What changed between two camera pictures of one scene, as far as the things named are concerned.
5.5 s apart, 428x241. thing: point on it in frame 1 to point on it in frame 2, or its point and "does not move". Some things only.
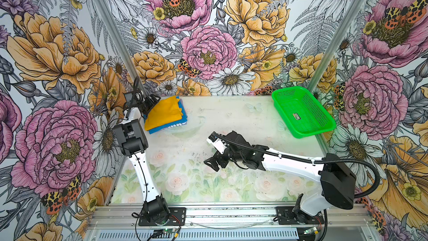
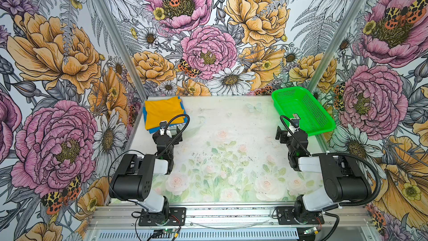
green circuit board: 169,230 does not move
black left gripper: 151,103 to 178,137
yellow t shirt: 166,111 does not move
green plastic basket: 301,115 does not move
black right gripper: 218,156 to 284,135
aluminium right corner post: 345,35 does not move
